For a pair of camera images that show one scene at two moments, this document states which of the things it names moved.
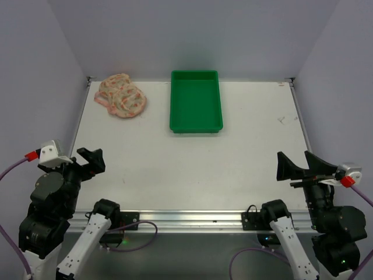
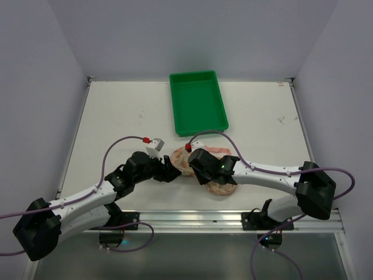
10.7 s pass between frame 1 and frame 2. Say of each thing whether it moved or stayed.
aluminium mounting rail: stayed
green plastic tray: stayed
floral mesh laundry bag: moved
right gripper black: moved
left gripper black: moved
